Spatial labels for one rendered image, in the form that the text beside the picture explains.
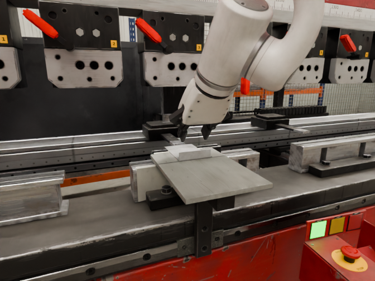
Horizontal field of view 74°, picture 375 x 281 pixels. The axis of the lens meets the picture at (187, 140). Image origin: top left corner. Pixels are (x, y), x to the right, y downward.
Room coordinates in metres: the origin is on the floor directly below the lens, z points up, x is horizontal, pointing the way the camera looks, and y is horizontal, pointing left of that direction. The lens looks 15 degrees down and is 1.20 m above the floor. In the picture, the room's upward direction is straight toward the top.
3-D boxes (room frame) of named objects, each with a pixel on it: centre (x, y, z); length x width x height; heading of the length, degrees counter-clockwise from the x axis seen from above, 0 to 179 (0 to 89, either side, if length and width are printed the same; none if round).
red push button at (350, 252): (0.49, -0.38, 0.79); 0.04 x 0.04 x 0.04
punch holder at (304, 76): (0.80, -0.33, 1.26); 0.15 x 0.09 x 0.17; 111
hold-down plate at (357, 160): (0.83, -0.57, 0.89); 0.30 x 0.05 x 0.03; 111
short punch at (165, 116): (0.67, 0.02, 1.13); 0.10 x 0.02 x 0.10; 111
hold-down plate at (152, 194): (0.63, -0.04, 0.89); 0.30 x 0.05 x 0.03; 111
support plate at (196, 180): (0.53, -0.03, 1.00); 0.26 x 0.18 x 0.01; 21
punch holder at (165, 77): (0.66, 0.04, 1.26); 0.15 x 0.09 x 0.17; 111
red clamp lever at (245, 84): (0.67, -0.15, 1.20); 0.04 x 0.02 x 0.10; 21
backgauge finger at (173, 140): (0.83, 0.07, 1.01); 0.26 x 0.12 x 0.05; 21
